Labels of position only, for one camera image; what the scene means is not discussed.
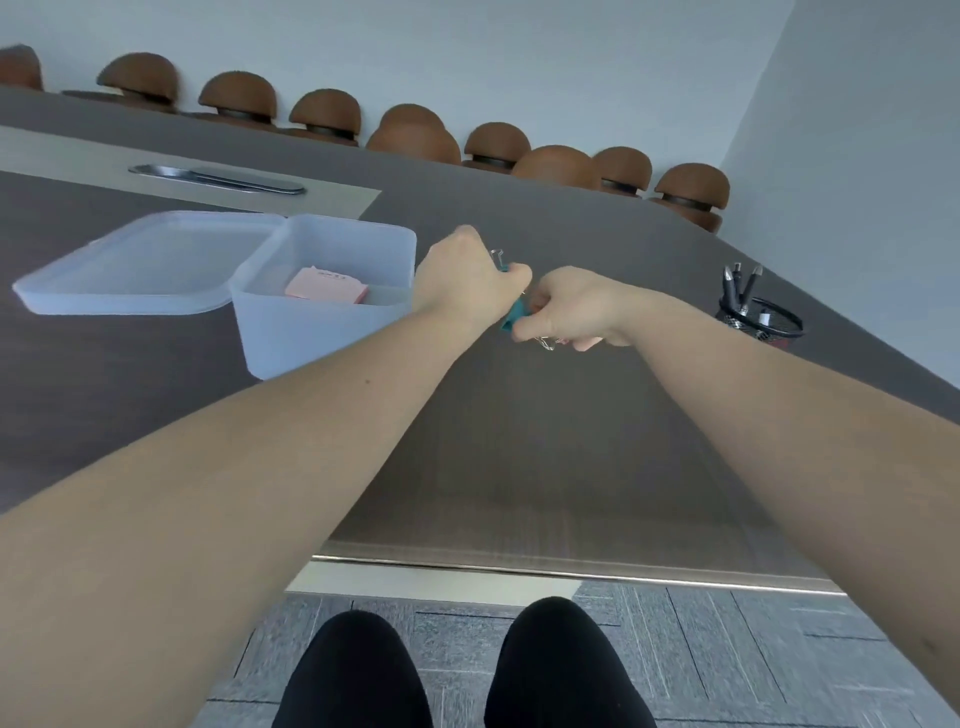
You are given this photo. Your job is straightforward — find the person's right hand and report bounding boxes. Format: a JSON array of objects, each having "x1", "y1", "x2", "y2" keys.
[{"x1": 524, "y1": 267, "x2": 640, "y2": 353}]

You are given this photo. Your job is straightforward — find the person's left hand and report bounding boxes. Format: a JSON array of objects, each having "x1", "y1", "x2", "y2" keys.
[{"x1": 412, "y1": 225, "x2": 534, "y2": 332}]

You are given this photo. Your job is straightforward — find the teal binder clip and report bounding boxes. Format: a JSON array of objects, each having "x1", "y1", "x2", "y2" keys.
[{"x1": 489, "y1": 249, "x2": 556, "y2": 352}]

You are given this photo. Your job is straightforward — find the person's left forearm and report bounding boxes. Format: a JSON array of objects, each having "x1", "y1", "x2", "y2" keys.
[{"x1": 0, "y1": 297, "x2": 483, "y2": 728}]

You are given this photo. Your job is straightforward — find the person's right forearm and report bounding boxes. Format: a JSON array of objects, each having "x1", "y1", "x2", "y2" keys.
[{"x1": 622, "y1": 289, "x2": 960, "y2": 714}]

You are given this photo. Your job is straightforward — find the row of brown chairs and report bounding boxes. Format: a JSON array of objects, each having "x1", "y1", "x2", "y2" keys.
[{"x1": 0, "y1": 43, "x2": 732, "y2": 235}]

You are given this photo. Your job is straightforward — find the pink sticky note pad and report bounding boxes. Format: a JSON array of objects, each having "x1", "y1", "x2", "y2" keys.
[{"x1": 284, "y1": 267, "x2": 370, "y2": 305}]

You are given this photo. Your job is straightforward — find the translucent plastic storage box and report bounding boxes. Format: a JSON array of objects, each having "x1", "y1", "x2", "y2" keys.
[{"x1": 228, "y1": 213, "x2": 418, "y2": 382}]

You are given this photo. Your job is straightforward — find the black mesh pen holder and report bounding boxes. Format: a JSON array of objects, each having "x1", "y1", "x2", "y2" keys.
[{"x1": 716, "y1": 297, "x2": 804, "y2": 351}]

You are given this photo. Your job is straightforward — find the person's right leg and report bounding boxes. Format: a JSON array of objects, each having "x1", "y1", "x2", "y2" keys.
[{"x1": 483, "y1": 597, "x2": 659, "y2": 728}]

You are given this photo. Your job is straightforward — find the person's leg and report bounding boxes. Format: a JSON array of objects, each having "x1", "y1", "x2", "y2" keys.
[
  {"x1": 271, "y1": 610, "x2": 435, "y2": 728},
  {"x1": 483, "y1": 597, "x2": 659, "y2": 728}
]

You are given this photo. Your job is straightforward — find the translucent plastic box lid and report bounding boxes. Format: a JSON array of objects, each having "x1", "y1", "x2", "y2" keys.
[{"x1": 12, "y1": 210, "x2": 288, "y2": 317}]

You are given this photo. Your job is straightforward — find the person's left leg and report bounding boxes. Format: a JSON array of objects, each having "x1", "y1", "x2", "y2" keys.
[{"x1": 271, "y1": 610, "x2": 435, "y2": 728}]

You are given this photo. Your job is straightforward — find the silver metal cable cover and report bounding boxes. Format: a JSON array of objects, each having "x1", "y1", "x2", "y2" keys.
[{"x1": 127, "y1": 164, "x2": 308, "y2": 197}]

